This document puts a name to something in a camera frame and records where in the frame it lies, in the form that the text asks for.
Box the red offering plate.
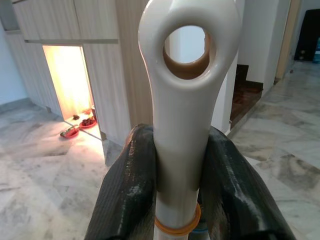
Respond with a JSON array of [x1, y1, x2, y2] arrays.
[[59, 124, 80, 140], [79, 117, 98, 130]]

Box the light wood wall cabinet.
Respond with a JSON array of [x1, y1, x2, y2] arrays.
[[11, 0, 151, 145]]

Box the broom with cream loop handle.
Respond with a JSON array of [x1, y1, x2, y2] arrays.
[[137, 0, 242, 240]]

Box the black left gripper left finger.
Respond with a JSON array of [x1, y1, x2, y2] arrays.
[[84, 123, 158, 240]]

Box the black upright case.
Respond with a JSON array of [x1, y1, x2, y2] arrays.
[[293, 8, 320, 62]]

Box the dark wooden stairs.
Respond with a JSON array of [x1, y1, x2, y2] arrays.
[[228, 64, 263, 130]]

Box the light wooden door frame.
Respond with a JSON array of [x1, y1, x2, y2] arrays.
[[273, 0, 301, 86]]

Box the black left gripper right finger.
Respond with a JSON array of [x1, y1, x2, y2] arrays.
[[198, 126, 298, 240]]

